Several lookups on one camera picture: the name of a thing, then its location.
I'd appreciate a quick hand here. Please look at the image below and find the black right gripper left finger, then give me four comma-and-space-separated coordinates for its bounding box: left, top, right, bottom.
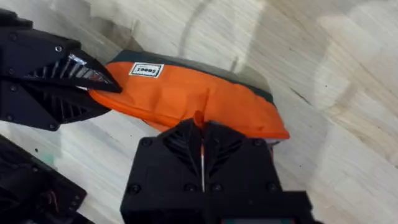
120, 119, 205, 200

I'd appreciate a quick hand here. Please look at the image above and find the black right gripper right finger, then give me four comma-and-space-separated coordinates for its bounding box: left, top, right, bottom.
201, 119, 283, 194

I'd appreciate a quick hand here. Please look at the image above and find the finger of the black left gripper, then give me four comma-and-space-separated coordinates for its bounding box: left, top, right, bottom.
0, 77, 111, 132
0, 27, 123, 93

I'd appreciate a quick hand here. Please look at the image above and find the orange and grey zip bag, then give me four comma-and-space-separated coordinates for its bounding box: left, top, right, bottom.
88, 49, 291, 146

